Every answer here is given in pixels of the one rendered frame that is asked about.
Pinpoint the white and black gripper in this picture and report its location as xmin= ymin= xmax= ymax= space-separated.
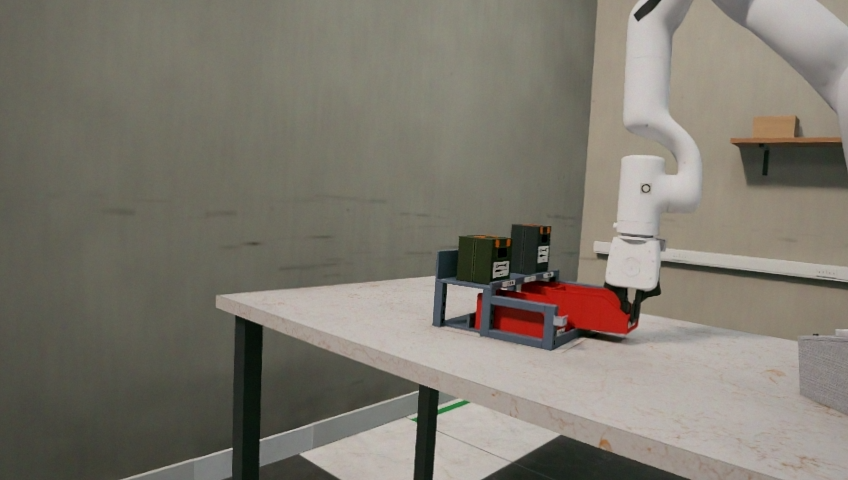
xmin=604 ymin=235 xmax=661 ymax=323

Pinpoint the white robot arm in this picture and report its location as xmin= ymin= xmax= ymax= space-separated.
xmin=613 ymin=0 xmax=848 ymax=252

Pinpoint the red bin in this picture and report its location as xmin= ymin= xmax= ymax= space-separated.
xmin=475 ymin=289 xmax=569 ymax=338
xmin=548 ymin=285 xmax=638 ymax=334
xmin=521 ymin=280 xmax=577 ymax=296

